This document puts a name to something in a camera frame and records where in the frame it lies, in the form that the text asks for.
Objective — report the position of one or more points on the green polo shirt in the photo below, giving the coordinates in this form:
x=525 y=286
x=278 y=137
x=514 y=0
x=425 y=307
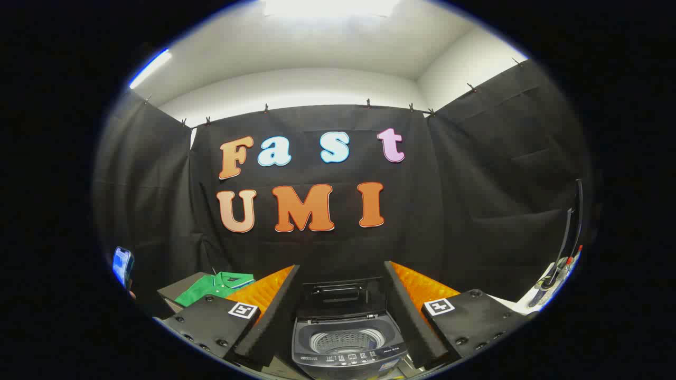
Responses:
x=203 y=290

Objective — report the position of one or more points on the long ceiling light strip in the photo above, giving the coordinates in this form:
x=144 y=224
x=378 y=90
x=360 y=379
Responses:
x=150 y=68

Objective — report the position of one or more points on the grey flat box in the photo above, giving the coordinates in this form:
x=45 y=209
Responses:
x=177 y=289

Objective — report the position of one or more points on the row of cloth clips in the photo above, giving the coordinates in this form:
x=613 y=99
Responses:
x=266 y=109

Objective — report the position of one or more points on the grey toy washing machine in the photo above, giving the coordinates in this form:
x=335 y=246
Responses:
x=303 y=338

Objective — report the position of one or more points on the ceiling light panel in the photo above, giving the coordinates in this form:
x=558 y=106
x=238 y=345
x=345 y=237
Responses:
x=327 y=6

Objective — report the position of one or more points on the smartphone with blue screen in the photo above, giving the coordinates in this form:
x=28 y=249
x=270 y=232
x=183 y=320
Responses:
x=121 y=264

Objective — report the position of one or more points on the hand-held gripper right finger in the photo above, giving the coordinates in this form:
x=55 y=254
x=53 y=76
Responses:
x=409 y=322

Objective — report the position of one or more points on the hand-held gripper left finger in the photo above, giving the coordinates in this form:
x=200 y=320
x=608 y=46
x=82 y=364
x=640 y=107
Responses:
x=274 y=322

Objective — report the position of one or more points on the black backdrop cloth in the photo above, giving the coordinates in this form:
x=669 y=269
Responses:
x=327 y=248

